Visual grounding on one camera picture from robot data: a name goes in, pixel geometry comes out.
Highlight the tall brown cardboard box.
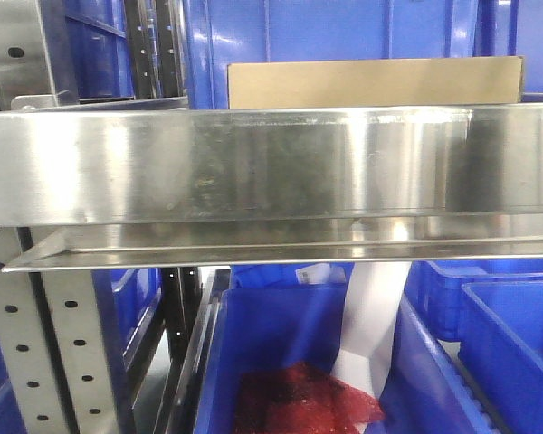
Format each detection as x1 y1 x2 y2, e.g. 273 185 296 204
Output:
228 56 525 109

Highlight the stainless steel shelf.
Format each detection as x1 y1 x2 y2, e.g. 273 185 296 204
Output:
0 103 543 272

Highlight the perforated steel shelf upright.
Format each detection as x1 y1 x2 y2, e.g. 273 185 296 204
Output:
0 1 134 433

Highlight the blue plastic bin front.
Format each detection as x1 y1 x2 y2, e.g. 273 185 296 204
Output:
193 269 485 434

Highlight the blue plastic bin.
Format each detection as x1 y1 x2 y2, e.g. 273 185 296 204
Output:
193 269 485 434
405 259 543 433

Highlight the white paper sheet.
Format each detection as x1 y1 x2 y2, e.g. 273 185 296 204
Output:
331 261 411 398

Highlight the red bubble wrap bag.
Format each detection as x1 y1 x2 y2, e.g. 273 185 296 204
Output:
233 362 386 433

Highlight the large blue crate upper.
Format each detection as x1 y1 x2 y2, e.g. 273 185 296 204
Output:
181 1 543 109

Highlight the blue plastic bin right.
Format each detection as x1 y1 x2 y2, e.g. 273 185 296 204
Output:
405 259 543 433

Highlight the black perforated rack post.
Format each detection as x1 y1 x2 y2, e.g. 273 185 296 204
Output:
122 0 186 99

